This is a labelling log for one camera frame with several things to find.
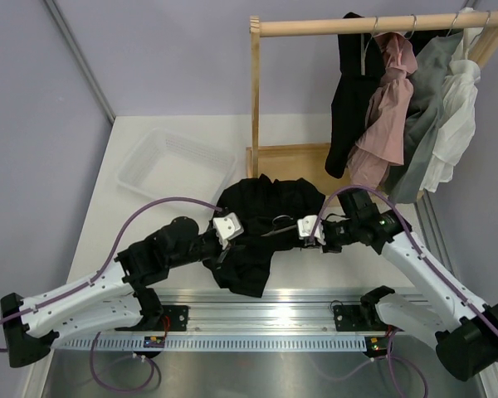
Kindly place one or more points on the white plastic basket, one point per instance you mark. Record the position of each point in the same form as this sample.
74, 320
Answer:
165, 163

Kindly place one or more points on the aluminium mounting rail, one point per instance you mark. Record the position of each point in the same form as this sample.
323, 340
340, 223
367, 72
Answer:
274, 309

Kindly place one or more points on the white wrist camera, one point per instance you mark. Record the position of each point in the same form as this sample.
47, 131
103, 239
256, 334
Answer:
310, 231
227, 228

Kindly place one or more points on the grey hanging garment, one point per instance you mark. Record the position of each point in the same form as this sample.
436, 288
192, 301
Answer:
424, 115

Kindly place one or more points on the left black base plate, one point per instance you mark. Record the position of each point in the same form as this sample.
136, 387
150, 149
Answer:
175, 318

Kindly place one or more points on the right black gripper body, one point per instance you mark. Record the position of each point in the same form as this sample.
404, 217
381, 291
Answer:
336, 235

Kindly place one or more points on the white slotted cable duct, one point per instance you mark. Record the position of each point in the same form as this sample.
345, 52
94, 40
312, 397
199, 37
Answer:
136, 343

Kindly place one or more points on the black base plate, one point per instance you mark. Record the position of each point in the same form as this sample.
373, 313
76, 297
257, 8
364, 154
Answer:
357, 318
175, 318

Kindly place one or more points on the black pleated skirt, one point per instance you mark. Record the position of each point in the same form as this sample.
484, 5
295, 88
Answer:
268, 211

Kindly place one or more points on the wooden clothes rack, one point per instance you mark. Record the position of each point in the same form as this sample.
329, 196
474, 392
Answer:
292, 161

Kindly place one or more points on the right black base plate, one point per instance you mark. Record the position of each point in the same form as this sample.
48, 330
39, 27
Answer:
357, 318

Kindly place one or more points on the white hanging garment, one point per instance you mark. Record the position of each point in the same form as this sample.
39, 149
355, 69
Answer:
458, 125

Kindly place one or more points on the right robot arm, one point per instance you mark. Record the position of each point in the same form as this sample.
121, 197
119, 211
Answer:
460, 326

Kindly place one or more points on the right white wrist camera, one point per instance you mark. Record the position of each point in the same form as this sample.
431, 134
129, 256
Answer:
310, 231

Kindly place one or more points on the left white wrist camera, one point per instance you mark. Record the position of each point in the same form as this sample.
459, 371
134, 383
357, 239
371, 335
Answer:
227, 228

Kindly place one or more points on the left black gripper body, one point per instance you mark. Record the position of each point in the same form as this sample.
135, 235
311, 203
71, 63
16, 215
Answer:
210, 249

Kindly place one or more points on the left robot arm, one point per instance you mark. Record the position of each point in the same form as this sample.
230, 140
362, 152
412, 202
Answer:
143, 264

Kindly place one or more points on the pink hanging garment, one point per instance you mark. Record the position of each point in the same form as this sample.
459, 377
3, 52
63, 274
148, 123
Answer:
381, 145

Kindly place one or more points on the black hanging garment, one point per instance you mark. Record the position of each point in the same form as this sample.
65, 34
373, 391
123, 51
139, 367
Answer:
361, 66

